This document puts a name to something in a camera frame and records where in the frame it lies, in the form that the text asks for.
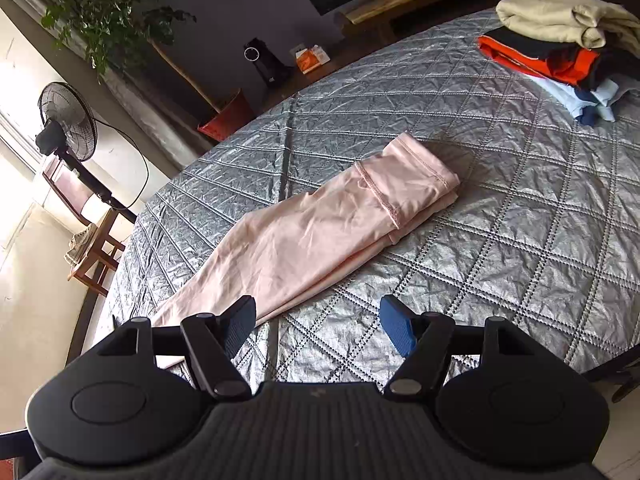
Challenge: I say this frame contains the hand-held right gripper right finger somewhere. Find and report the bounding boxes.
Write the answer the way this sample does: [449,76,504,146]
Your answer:
[379,295,526,403]

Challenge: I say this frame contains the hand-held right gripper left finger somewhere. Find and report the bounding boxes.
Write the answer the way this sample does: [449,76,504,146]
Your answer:
[97,295,258,403]

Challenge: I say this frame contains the pink pants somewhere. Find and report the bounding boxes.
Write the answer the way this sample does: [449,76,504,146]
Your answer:
[150,132,461,368]

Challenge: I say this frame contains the silver quilted blanket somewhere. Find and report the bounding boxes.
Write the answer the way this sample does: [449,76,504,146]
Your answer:
[107,7,640,386]

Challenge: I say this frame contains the wooden chair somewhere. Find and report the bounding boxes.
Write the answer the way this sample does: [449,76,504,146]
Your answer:
[42,152,128,298]

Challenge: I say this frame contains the white lace cloth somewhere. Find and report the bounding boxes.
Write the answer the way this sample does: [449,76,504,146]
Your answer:
[64,227,101,266]

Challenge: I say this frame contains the red plant pot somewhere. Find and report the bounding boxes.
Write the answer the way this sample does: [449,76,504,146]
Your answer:
[196,88,256,142]

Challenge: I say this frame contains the grey curtain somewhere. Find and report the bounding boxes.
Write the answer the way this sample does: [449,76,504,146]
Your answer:
[0,0,216,176]

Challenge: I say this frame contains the dark wooden low cabinet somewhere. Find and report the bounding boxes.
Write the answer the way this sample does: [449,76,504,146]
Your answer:
[250,35,351,116]

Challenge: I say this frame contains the black round-dial appliance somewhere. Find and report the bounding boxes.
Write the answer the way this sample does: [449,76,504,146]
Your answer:
[243,37,293,91]

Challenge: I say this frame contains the black standing fan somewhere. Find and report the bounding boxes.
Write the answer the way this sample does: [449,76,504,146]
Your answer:
[35,81,151,223]

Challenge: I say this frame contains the orange tissue box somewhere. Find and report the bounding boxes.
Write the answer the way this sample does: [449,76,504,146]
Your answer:
[295,46,332,75]

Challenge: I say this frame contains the dark blue folded garment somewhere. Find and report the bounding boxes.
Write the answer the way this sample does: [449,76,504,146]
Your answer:
[577,105,608,128]

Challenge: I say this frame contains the light blue folded garment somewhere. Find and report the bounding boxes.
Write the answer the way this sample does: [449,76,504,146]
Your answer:
[542,75,631,121]

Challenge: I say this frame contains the light wooden television stand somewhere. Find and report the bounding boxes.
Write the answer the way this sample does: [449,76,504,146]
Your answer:
[336,0,551,41]

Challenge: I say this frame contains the beige folded garment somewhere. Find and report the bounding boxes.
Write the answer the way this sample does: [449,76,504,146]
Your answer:
[496,0,640,51]

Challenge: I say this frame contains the green potted tree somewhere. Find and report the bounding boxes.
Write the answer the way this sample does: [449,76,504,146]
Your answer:
[40,0,226,111]

